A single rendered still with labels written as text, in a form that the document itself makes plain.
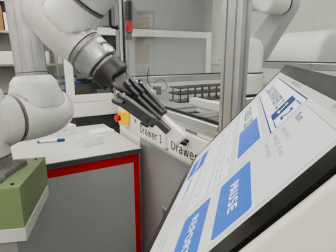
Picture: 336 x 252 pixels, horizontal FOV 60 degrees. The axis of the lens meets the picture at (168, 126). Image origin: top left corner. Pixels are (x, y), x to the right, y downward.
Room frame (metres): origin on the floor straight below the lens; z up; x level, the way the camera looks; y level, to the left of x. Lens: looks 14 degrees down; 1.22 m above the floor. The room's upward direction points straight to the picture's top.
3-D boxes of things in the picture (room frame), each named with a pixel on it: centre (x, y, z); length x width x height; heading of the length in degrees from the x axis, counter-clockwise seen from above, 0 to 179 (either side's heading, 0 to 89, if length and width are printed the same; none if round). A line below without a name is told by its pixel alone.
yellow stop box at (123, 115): (1.61, 0.25, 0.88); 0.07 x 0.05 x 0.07; 30
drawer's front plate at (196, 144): (1.06, -0.08, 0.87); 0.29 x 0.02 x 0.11; 30
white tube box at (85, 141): (1.48, 0.42, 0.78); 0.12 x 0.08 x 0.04; 142
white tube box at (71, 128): (1.69, 0.63, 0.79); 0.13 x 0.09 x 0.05; 138
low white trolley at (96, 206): (1.54, 0.54, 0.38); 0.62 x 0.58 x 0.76; 30
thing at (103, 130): (1.72, 0.41, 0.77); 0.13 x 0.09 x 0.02; 136
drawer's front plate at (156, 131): (1.33, 0.08, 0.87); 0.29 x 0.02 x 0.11; 30
